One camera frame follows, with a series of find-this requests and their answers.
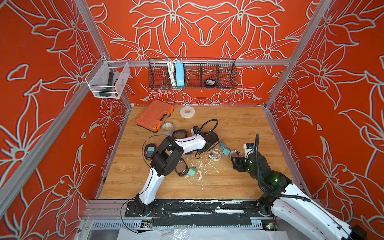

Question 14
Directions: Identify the white tape roll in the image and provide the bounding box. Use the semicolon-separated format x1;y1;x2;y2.
180;106;196;119

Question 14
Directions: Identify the clear acrylic wall bin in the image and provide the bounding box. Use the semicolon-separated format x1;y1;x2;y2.
86;56;131;99

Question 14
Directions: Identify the black wire wall basket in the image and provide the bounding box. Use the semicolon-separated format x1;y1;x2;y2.
148;57;238;90

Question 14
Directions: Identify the blue power bank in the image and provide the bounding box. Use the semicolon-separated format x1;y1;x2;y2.
175;62;185;89

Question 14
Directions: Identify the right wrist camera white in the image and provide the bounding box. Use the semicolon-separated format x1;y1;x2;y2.
244;143;255;158

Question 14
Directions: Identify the orange tool case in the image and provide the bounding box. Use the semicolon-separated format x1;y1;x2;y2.
135;100;174;133

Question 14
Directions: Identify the white cable in basket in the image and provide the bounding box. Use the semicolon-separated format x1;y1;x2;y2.
166;59;178;88

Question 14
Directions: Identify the teal charger cube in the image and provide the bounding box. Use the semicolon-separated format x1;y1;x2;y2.
222;147;231;157
147;147;155;154

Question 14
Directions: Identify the dark green tool in bin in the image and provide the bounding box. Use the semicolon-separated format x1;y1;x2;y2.
99;72;114;97

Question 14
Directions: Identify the black item in basket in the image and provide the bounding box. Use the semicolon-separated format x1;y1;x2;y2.
204;79;217;89

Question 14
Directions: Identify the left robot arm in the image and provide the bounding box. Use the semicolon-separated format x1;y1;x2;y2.
132;119;219;215

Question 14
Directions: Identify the green charger cube left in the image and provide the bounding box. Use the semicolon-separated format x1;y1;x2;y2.
187;168;197;178

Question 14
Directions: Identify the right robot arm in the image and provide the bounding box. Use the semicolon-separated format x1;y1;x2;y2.
231;135;368;240

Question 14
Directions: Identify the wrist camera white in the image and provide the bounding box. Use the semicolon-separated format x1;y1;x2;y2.
192;126;202;135
244;143;255;158

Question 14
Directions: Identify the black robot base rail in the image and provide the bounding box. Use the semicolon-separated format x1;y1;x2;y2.
121;199;278;231

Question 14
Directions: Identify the clear tape roll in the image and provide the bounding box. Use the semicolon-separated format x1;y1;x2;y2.
161;122;175;136

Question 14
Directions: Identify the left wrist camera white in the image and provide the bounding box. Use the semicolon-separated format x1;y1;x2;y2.
192;126;202;135

